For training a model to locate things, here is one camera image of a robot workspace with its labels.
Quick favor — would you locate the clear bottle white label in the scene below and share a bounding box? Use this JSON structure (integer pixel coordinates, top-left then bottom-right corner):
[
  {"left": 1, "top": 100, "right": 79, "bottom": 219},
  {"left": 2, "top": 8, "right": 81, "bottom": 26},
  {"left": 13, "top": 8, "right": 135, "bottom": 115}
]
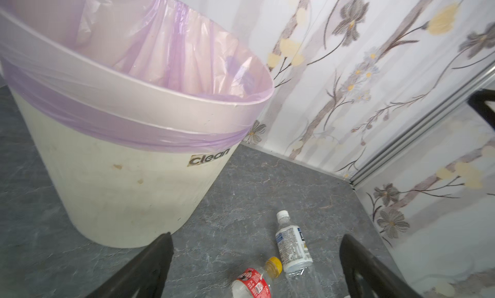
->
[{"left": 275, "top": 210, "right": 324, "bottom": 297}]

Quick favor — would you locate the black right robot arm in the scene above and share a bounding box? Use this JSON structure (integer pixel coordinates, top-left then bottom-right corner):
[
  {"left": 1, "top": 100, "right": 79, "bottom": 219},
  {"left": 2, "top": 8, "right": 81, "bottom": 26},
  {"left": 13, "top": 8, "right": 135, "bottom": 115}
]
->
[{"left": 467, "top": 89, "right": 495, "bottom": 129}]

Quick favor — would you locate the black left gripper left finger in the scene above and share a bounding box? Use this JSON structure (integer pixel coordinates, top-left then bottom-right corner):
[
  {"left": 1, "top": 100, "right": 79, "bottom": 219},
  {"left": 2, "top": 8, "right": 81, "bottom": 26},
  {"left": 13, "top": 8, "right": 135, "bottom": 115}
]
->
[{"left": 88, "top": 233, "right": 174, "bottom": 298}]

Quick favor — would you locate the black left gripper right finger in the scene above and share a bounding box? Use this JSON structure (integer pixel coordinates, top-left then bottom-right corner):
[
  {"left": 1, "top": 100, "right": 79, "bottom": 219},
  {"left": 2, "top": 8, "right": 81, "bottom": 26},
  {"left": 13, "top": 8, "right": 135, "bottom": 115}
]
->
[{"left": 339, "top": 234, "right": 420, "bottom": 297}]

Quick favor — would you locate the cream plastic trash bin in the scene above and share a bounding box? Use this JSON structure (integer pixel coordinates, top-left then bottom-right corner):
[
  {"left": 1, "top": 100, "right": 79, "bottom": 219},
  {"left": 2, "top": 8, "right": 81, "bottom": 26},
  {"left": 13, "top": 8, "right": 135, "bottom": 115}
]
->
[{"left": 0, "top": 0, "right": 275, "bottom": 249}]

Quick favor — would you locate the small bottle yellow cap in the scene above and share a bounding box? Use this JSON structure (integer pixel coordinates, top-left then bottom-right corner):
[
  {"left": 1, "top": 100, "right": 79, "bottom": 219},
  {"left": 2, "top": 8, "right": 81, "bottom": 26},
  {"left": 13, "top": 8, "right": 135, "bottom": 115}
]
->
[{"left": 227, "top": 257, "right": 282, "bottom": 298}]

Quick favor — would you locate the purple plastic bin liner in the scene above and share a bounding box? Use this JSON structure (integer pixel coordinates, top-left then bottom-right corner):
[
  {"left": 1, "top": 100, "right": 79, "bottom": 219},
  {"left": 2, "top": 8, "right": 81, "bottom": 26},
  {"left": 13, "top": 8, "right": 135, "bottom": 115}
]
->
[{"left": 1, "top": 0, "right": 274, "bottom": 153}]

